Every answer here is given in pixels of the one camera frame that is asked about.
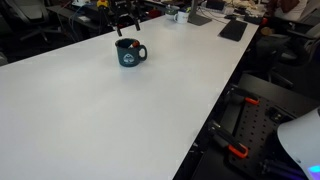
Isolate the yellow object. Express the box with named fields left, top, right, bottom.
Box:
left=96, top=0, right=110, bottom=9

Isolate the black keyboard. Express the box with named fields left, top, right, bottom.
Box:
left=218, top=19, right=249, bottom=43

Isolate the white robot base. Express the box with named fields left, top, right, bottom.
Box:
left=277, top=107, right=320, bottom=180

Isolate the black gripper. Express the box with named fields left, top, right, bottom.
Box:
left=108, top=0, right=141, bottom=37

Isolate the red object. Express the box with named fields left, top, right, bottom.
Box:
left=148, top=8, right=163, bottom=19

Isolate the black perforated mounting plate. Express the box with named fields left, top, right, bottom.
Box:
left=228, top=94, right=301, bottom=180

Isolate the dark green mug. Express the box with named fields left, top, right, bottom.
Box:
left=114, top=37, right=148, bottom=68

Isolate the gray monitor stand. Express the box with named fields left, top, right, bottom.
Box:
left=187, top=0, right=213, bottom=27

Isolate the blue cable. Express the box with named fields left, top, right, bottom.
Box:
left=68, top=4, right=84, bottom=34

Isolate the black pouch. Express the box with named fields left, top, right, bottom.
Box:
left=243, top=13, right=264, bottom=26

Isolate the pile of white papers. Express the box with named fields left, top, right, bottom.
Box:
left=226, top=0, right=264, bottom=11

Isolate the person in white shirt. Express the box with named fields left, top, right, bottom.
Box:
left=266, top=0, right=306, bottom=21

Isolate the black clamp orange handle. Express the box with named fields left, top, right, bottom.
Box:
left=223, top=83, right=260, bottom=106
left=207, top=119, right=250, bottom=160

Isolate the gray office chair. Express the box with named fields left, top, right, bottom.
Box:
left=4, top=0, right=63, bottom=43

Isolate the green white cup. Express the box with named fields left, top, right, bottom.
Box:
left=164, top=4, right=181, bottom=21

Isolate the black robot stand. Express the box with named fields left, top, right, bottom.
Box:
left=191, top=73, right=320, bottom=180

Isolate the white mug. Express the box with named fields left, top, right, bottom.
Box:
left=173, top=10, right=190, bottom=25

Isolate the black office chair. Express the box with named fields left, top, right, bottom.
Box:
left=253, top=23, right=320, bottom=91

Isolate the black box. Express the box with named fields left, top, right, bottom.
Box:
left=205, top=0, right=226, bottom=11

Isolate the white marker red cap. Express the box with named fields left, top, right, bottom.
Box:
left=128, top=39, right=141, bottom=49

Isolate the black mounting bracket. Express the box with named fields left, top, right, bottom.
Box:
left=268, top=106, right=296, bottom=124

